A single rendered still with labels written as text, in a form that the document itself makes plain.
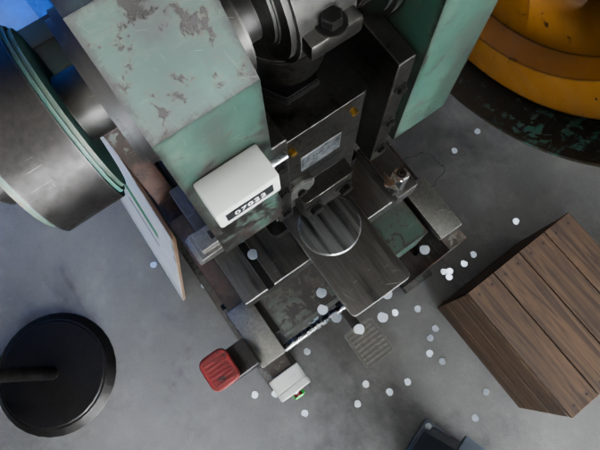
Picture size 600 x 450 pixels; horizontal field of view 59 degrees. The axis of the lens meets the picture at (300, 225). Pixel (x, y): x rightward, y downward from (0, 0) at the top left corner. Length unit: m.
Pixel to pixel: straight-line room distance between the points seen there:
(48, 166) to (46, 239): 1.58
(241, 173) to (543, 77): 0.54
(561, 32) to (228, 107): 0.57
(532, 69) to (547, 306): 0.84
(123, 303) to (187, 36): 1.56
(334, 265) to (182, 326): 0.91
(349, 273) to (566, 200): 1.21
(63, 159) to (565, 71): 0.67
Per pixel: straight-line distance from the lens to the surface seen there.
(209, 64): 0.40
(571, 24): 0.86
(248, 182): 0.48
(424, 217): 1.22
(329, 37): 0.50
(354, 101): 0.71
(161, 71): 0.39
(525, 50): 0.92
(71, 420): 1.90
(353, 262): 1.03
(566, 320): 1.60
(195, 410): 1.83
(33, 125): 0.47
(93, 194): 0.50
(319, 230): 1.03
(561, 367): 1.58
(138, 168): 1.20
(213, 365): 1.04
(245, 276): 1.10
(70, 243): 2.01
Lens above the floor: 1.79
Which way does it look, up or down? 75 degrees down
